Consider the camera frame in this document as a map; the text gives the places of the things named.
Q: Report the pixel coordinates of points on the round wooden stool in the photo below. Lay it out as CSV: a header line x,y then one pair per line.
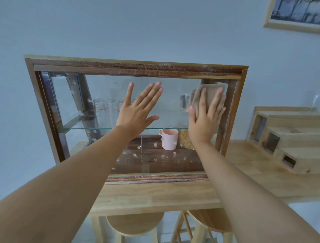
x,y
135,224
212,220

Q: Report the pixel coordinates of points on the person's right hand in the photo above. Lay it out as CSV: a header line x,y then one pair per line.
x,y
203,125

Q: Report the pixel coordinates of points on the person's right middle finger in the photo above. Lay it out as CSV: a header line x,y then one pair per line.
x,y
216,98

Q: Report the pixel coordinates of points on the clear glass measuring cup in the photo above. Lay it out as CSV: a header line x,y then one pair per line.
x,y
99,112
112,112

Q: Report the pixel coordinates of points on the person's left hand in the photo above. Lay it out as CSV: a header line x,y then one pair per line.
x,y
133,117

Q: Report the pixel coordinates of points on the beige cleaning cloth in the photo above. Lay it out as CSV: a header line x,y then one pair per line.
x,y
212,91

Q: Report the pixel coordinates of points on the person's left forearm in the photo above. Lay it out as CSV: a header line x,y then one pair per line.
x,y
70,182

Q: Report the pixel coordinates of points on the person's left little finger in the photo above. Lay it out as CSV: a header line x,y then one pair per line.
x,y
128,95

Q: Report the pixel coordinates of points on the person's right thumb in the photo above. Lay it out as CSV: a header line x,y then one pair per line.
x,y
192,114

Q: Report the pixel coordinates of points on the light wooden stepped organiser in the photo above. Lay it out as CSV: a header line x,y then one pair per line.
x,y
287,140

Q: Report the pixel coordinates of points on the person's left middle finger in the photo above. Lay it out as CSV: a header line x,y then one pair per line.
x,y
153,93

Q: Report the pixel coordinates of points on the person's left thumb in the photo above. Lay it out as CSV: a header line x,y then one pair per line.
x,y
152,120

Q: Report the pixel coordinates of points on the clear drinking glass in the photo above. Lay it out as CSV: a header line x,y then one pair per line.
x,y
185,102

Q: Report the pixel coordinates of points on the person's right forearm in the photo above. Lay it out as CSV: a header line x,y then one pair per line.
x,y
245,195

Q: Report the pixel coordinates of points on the glass shelf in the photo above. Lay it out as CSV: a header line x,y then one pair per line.
x,y
100,128

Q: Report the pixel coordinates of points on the person's right little finger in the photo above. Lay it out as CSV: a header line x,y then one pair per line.
x,y
222,114

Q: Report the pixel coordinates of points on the pink plastic cup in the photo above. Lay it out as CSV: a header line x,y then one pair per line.
x,y
170,140

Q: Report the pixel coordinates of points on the wooden framed picture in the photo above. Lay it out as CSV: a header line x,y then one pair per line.
x,y
292,15

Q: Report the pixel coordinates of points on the wooden glass display cabinet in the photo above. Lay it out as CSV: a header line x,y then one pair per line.
x,y
140,68

